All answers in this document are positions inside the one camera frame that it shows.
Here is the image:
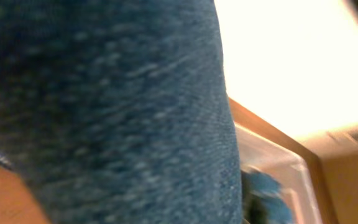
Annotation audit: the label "blue jeans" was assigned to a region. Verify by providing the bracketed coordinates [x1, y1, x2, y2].
[0, 0, 242, 224]

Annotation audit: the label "teal garment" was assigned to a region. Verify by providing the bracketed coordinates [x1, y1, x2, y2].
[241, 170, 295, 224]

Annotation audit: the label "clear plastic storage bin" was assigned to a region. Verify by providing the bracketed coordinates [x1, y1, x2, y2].
[235, 124, 323, 224]

